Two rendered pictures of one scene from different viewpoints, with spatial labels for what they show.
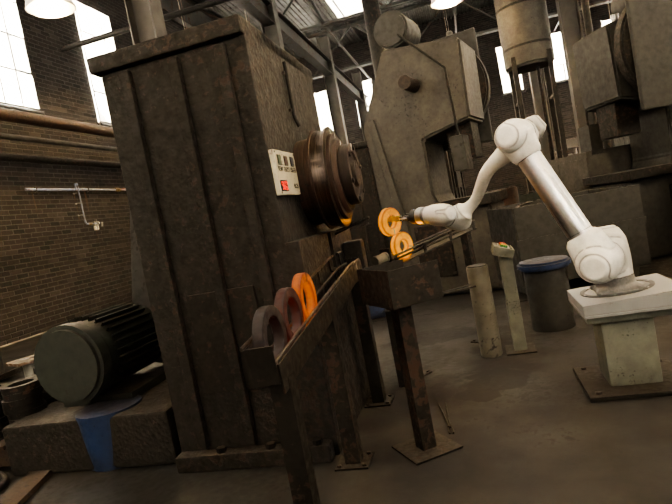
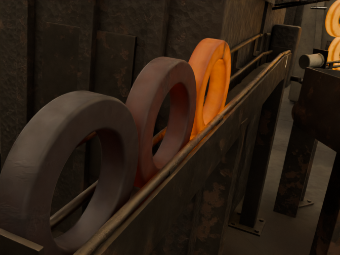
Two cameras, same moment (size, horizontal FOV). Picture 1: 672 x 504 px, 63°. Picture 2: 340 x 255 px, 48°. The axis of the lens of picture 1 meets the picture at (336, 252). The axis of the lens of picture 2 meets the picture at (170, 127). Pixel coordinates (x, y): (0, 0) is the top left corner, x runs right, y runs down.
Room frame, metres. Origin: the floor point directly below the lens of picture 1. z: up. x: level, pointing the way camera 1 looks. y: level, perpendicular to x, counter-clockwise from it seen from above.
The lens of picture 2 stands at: (1.21, 0.10, 0.81)
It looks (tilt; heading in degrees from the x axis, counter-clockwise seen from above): 17 degrees down; 8
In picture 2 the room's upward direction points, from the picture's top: 7 degrees clockwise
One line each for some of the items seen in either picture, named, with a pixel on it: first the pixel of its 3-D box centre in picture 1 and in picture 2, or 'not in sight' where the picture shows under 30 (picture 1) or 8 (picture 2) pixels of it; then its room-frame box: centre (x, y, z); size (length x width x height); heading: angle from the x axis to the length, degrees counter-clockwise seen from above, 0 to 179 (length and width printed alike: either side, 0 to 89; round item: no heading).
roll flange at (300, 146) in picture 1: (315, 181); not in sight; (2.61, 0.03, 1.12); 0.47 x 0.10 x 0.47; 166
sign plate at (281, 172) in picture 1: (285, 173); not in sight; (2.28, 0.14, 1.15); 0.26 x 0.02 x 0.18; 166
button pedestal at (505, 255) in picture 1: (511, 296); not in sight; (3.06, -0.93, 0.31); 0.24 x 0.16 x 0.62; 166
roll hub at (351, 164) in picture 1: (352, 174); not in sight; (2.56, -0.14, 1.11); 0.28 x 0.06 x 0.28; 166
